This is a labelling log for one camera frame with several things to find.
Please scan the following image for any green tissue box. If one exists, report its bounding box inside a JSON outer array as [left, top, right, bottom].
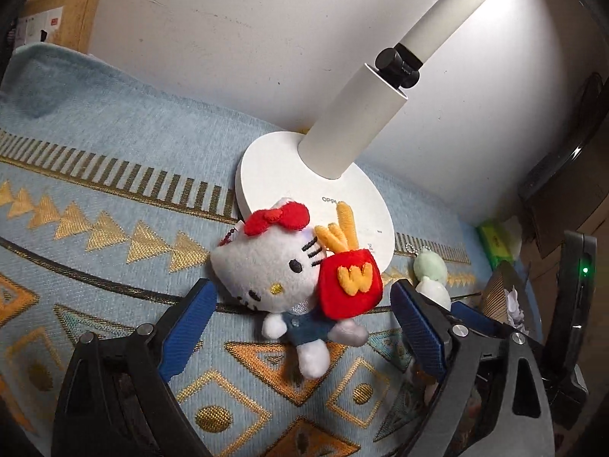
[[477, 216, 522, 270]]

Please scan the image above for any amber ribbed glass bowl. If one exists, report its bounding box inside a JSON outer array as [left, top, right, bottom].
[[479, 261, 541, 339]]

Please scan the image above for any white desk lamp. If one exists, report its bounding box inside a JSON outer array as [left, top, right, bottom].
[[235, 0, 485, 269]]

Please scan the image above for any black wall monitor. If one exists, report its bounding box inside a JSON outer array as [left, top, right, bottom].
[[517, 72, 608, 202]]

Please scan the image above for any cardboard pen box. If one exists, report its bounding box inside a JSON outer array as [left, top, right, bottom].
[[14, 0, 99, 54]]

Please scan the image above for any hello kitty plush toy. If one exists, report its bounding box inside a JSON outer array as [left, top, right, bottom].
[[210, 199, 384, 380]]

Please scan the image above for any upper dango plush skewer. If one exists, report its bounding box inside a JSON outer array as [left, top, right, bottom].
[[413, 249, 451, 310]]

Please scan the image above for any crumpled paper in bowl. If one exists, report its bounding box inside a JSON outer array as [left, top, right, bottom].
[[504, 287, 528, 335]]

